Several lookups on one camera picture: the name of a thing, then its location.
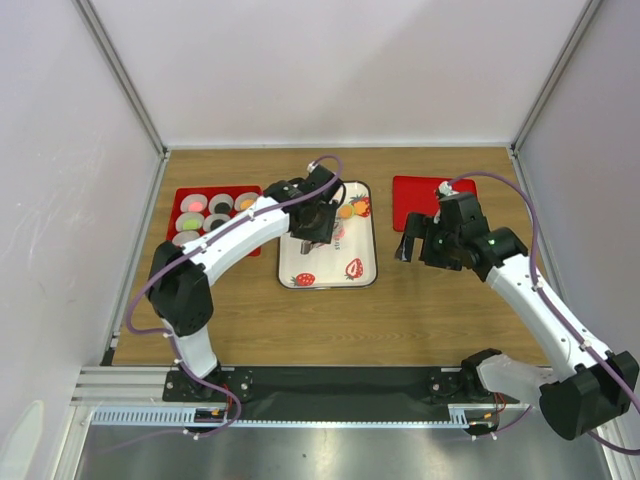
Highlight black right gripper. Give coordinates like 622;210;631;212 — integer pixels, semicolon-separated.
393;211;462;271

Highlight orange round cookie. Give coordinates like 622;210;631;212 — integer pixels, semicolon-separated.
240;199;255;211

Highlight black round cookie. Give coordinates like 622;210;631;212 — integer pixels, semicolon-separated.
210;219;226;231
214;202;231;214

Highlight metal tongs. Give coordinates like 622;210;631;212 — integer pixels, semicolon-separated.
300;240;325;255

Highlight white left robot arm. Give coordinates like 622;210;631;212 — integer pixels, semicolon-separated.
145;161;344;400

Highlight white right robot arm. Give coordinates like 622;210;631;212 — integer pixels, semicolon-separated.
395;181;639;440

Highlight red box lid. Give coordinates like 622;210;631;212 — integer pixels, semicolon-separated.
392;175;447;232

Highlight white strawberry print tray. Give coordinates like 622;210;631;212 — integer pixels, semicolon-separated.
277;181;378;290

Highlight red compartment cookie box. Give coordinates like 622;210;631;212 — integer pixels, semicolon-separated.
166;185;262;246

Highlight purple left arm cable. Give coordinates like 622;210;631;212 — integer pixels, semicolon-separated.
124;154;346;441

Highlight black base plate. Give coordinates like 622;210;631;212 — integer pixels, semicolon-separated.
162;366;506;421

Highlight white slotted cable duct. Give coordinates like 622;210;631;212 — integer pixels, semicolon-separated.
91;406;469;429

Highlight aluminium frame rail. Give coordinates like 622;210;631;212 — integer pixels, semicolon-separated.
71;366;170;406

